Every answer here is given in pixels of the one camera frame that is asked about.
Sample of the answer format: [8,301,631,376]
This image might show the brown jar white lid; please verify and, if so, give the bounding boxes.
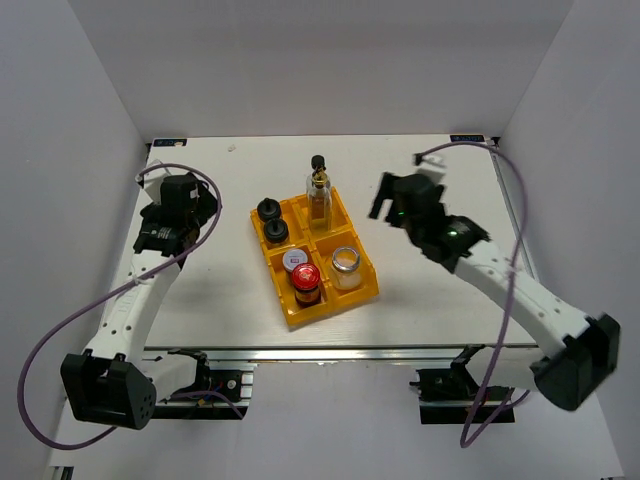
[282,248,309,274]

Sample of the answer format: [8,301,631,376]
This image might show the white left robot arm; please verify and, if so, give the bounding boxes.
[60,173,218,430]

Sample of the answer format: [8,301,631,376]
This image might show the red lid sauce jar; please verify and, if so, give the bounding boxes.
[291,263,321,306]

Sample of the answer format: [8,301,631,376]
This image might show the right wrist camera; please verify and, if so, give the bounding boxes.
[413,154,447,184]

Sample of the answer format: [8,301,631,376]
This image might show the glass spice jar black lid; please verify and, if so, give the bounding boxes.
[263,218,289,247]

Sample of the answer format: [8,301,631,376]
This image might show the blue label sticker left corner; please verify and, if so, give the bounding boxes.
[152,138,187,148]

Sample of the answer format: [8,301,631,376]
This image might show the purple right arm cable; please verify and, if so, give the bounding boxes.
[419,142,531,449]

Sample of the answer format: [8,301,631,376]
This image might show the yellow four-compartment plastic bin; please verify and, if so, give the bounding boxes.
[250,188,379,328]

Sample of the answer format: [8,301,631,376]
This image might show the glass oil bottle gold stopper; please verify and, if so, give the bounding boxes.
[307,167,334,234]

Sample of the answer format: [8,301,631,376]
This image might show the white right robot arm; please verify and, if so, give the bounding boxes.
[369,172,621,411]

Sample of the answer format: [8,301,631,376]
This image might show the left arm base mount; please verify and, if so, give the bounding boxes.
[152,362,254,421]

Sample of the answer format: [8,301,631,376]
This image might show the blue label sticker corner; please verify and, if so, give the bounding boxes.
[449,134,485,143]
[152,138,187,148]

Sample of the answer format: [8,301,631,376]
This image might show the blue label sticker right corner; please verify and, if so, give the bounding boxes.
[449,134,485,143]

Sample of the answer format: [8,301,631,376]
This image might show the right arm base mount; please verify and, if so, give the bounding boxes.
[409,345,515,425]

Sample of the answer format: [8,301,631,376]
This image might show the dark soy sauce bottle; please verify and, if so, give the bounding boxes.
[306,155,332,197]

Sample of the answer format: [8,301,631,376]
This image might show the white powder jar black lid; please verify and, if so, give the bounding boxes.
[256,197,282,223]

